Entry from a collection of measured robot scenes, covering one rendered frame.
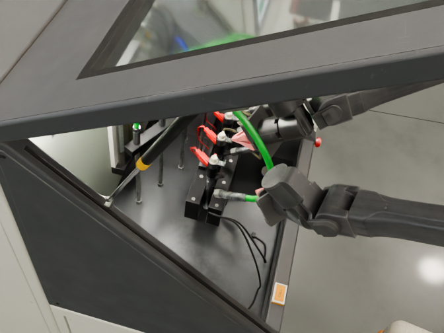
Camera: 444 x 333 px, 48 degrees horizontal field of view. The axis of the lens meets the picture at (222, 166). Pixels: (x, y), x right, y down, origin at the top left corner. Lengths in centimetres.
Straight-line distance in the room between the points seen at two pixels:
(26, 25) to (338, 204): 62
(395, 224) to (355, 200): 8
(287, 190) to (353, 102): 26
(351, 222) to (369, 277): 168
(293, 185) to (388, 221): 16
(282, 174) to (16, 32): 52
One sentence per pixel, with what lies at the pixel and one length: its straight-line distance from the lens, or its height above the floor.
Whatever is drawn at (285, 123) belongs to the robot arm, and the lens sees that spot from 102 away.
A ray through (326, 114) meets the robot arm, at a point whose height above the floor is 140.
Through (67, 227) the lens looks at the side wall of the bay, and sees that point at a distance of 97.
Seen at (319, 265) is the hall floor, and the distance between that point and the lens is 243.
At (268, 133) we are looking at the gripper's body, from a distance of 104.
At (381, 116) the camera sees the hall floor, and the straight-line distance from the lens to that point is 318.
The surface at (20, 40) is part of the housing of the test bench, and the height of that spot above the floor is 150.
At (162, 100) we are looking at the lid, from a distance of 59.
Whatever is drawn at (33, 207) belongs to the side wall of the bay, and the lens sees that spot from 96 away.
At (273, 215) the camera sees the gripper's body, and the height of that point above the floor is 126.
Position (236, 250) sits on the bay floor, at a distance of 142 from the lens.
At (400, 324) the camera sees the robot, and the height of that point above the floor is 27.
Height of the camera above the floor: 207
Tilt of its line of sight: 52 degrees down
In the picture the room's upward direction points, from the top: 11 degrees clockwise
